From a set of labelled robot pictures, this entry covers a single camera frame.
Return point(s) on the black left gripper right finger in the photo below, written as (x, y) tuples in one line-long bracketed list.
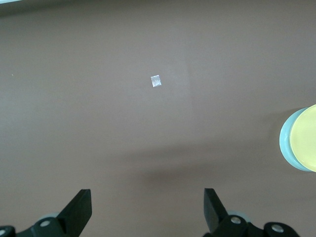
[(214, 212)]

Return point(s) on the small clear tape piece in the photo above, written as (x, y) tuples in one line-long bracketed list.
[(156, 81)]

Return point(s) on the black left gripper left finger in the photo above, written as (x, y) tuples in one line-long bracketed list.
[(74, 214)]

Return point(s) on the yellow round plate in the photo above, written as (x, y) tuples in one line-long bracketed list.
[(304, 138)]

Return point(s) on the light green round plate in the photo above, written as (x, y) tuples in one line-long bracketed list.
[(285, 140)]

